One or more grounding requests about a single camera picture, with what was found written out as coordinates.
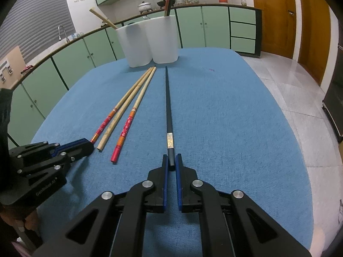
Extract blue table cloth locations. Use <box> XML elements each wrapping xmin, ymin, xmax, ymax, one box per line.
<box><xmin>35</xmin><ymin>48</ymin><xmax>313</xmax><ymax>256</ymax></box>

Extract cardboard box on counter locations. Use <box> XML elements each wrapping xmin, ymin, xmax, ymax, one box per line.
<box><xmin>0</xmin><ymin>46</ymin><xmax>27</xmax><ymax>89</ymax></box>

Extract bamboo chopstick in left cup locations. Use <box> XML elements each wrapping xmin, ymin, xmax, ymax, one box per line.
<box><xmin>89</xmin><ymin>8</ymin><xmax>118</xmax><ymax>30</ymax></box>

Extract white utensil holder cup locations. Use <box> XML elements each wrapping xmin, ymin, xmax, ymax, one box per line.
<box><xmin>116</xmin><ymin>21</ymin><xmax>152</xmax><ymax>68</ymax></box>
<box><xmin>144</xmin><ymin>16</ymin><xmax>179</xmax><ymax>64</ymax></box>

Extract black chopstick gold band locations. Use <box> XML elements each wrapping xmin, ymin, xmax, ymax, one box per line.
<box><xmin>165</xmin><ymin>66</ymin><xmax>176</xmax><ymax>171</ymax></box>

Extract red patterned chopstick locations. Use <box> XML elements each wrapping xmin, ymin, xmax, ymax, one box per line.
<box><xmin>91</xmin><ymin>68</ymin><xmax>151</xmax><ymax>144</ymax></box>
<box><xmin>110</xmin><ymin>66</ymin><xmax>156</xmax><ymax>163</ymax></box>

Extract kitchen faucet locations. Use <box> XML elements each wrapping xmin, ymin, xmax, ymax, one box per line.
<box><xmin>57</xmin><ymin>25</ymin><xmax>70</xmax><ymax>43</ymax></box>

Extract white utensil holder right cup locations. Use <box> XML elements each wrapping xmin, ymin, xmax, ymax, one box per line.
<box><xmin>144</xmin><ymin>16</ymin><xmax>179</xmax><ymax>64</ymax></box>

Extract white cooking pot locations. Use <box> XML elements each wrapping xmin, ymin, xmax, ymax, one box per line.
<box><xmin>138</xmin><ymin>1</ymin><xmax>152</xmax><ymax>14</ymax></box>

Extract wooden door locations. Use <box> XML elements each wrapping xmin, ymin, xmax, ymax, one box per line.
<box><xmin>253</xmin><ymin>0</ymin><xmax>296</xmax><ymax>59</ymax></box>
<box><xmin>298</xmin><ymin>0</ymin><xmax>331</xmax><ymax>84</ymax></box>

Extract green base cabinets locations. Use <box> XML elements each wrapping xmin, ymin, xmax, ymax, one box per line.
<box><xmin>8</xmin><ymin>4</ymin><xmax>262</xmax><ymax>149</ymax></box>

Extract grey window blind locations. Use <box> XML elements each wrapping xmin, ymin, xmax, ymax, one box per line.
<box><xmin>1</xmin><ymin>0</ymin><xmax>76</xmax><ymax>61</ymax></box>

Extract white utensil holder left cup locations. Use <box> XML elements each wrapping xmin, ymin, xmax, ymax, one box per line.
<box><xmin>116</xmin><ymin>21</ymin><xmax>152</xmax><ymax>68</ymax></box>

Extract black wok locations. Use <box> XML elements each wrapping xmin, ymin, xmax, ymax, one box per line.
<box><xmin>157</xmin><ymin>0</ymin><xmax>176</xmax><ymax>9</ymax></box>

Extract left hand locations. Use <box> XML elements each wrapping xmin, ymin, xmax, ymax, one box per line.
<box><xmin>1</xmin><ymin>208</ymin><xmax>39</xmax><ymax>236</ymax></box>

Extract black glass cabinet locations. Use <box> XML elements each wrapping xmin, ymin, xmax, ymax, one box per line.
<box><xmin>322</xmin><ymin>45</ymin><xmax>343</xmax><ymax>143</ymax></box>

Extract plain bamboo chopstick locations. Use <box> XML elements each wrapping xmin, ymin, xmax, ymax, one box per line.
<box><xmin>97</xmin><ymin>67</ymin><xmax>153</xmax><ymax>152</ymax></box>

